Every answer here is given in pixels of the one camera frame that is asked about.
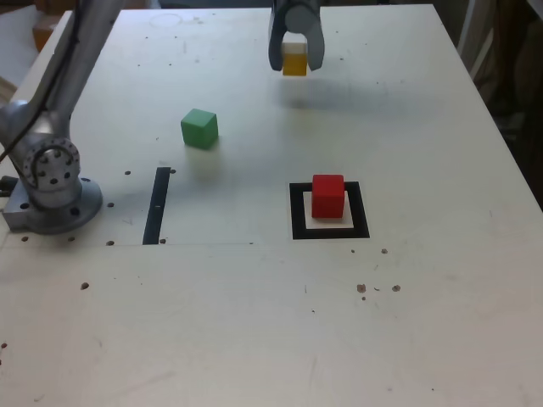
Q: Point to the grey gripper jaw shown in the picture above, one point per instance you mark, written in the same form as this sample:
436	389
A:
311	25
275	46

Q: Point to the yellow cube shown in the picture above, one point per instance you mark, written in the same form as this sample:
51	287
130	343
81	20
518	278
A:
294	63

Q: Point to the green cube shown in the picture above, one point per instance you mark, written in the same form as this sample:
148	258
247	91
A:
198	129

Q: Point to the red cube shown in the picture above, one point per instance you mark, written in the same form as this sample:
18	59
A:
327	199

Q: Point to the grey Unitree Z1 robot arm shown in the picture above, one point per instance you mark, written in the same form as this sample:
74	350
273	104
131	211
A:
55	178

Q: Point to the black tape square outline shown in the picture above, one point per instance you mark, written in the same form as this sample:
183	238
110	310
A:
326	233

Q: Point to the black tape strip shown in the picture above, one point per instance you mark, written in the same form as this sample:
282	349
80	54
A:
155	207

